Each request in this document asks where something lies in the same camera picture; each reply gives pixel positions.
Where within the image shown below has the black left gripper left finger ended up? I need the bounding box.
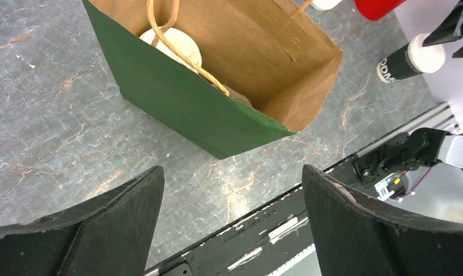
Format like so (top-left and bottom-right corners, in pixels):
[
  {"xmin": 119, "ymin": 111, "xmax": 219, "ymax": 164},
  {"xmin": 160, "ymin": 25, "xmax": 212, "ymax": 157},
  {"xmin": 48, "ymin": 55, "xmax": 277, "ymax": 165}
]
[{"xmin": 0, "ymin": 166, "xmax": 164, "ymax": 275}]

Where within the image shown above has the single paper coffee cup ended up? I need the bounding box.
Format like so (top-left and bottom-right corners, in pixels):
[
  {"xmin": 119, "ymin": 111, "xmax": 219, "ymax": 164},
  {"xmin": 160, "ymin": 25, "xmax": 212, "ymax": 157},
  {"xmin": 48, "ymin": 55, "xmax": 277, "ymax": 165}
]
[{"xmin": 376, "ymin": 44, "xmax": 416, "ymax": 83}]

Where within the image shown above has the red cup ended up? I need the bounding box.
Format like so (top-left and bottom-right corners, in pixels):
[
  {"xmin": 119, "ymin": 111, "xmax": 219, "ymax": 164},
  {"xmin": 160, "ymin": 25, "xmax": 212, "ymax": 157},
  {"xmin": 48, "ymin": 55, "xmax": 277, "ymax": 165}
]
[{"xmin": 354, "ymin": 0, "xmax": 405, "ymax": 21}]

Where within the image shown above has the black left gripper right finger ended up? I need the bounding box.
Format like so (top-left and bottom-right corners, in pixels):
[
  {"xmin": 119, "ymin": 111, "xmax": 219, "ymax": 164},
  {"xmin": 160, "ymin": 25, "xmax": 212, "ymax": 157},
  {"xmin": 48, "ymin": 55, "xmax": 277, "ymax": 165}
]
[{"xmin": 302, "ymin": 164, "xmax": 463, "ymax": 275}]

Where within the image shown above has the green brown paper bag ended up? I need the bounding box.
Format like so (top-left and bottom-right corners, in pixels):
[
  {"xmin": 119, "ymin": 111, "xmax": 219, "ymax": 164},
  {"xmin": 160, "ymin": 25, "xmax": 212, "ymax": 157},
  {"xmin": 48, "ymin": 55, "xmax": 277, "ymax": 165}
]
[{"xmin": 83, "ymin": 1, "xmax": 343, "ymax": 159}]

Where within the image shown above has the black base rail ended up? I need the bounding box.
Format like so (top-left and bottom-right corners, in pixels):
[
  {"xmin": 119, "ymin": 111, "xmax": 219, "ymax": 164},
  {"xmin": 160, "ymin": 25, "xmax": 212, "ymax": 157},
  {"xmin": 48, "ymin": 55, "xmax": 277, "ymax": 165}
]
[{"xmin": 143, "ymin": 129, "xmax": 411, "ymax": 276}]

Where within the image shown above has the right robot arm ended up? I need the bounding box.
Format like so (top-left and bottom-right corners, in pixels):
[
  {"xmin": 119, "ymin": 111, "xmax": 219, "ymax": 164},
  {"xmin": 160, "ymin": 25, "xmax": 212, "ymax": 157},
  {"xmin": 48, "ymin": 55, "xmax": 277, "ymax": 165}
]
[{"xmin": 353, "ymin": 1, "xmax": 463, "ymax": 187}]

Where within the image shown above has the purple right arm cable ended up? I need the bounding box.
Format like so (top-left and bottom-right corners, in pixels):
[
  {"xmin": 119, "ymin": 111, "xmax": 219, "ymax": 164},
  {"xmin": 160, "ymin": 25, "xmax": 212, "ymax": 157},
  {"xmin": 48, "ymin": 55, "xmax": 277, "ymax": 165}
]
[{"xmin": 403, "ymin": 167, "xmax": 434, "ymax": 199}]

